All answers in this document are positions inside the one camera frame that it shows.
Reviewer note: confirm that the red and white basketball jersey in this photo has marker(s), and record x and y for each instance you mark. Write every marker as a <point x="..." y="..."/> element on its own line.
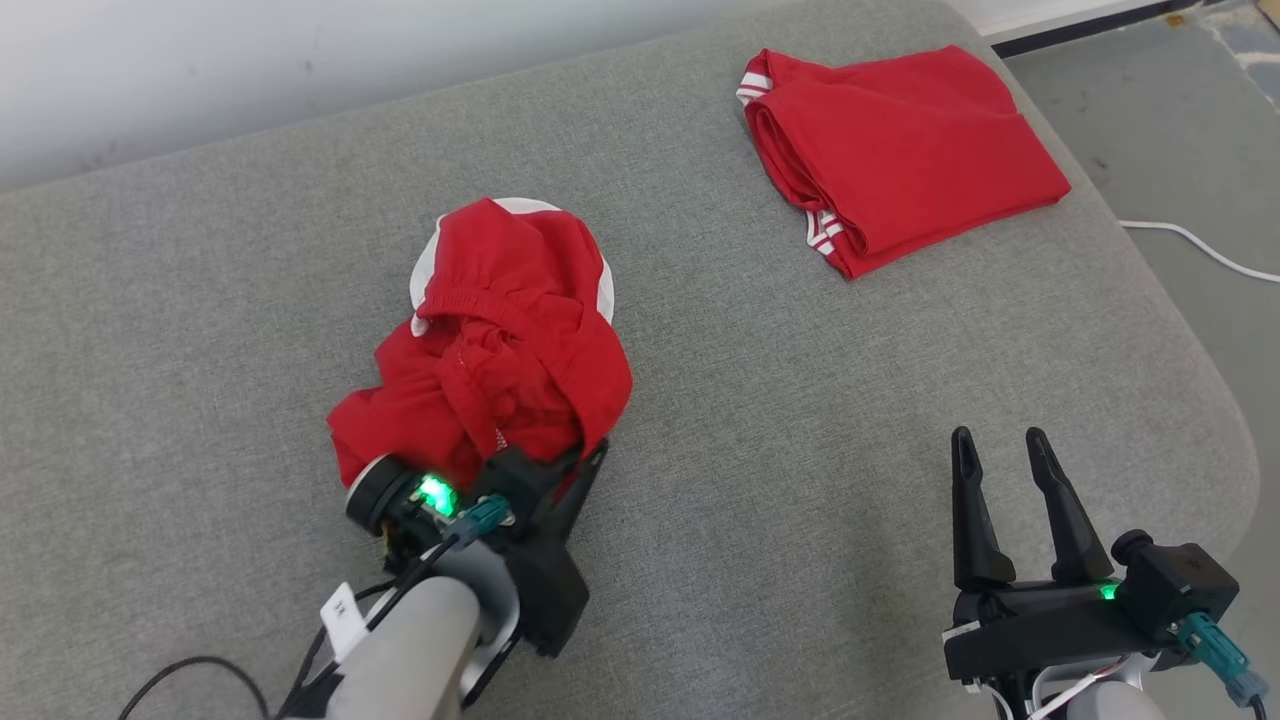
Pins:
<point x="920" y="150"/>

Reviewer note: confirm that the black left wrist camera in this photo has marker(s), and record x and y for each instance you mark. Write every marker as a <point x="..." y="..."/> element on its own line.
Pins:
<point x="385" y="500"/>

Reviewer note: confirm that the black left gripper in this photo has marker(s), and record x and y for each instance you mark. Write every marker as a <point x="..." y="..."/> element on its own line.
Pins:
<point x="545" y="580"/>

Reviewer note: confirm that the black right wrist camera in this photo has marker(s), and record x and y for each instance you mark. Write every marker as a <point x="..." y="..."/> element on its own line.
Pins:
<point x="1180" y="585"/>

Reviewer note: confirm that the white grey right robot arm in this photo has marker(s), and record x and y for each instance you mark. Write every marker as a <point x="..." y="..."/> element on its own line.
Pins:
<point x="1120" y="700"/>

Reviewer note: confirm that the teal left camera connector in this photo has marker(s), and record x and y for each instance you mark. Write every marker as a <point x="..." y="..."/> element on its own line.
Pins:
<point x="480" y="518"/>

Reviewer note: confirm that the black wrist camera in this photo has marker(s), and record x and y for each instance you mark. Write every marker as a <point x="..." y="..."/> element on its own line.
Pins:
<point x="1180" y="585"/>
<point x="385" y="500"/>

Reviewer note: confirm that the dark baseboard strip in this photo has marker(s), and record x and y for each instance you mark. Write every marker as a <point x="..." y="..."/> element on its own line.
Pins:
<point x="1080" y="28"/>

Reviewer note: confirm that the red and white shorts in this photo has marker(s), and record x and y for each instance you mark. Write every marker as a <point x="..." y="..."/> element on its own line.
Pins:
<point x="500" y="350"/>

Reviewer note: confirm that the teal camera connector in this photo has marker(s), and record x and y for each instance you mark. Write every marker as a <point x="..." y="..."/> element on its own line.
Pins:
<point x="480" y="518"/>
<point x="1225" y="660"/>

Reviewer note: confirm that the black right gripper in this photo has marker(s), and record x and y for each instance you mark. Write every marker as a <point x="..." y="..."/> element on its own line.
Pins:
<point x="1040" y="625"/>

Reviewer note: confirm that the teal right camera connector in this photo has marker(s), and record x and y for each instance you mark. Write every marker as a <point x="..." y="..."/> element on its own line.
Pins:
<point x="1225" y="660"/>

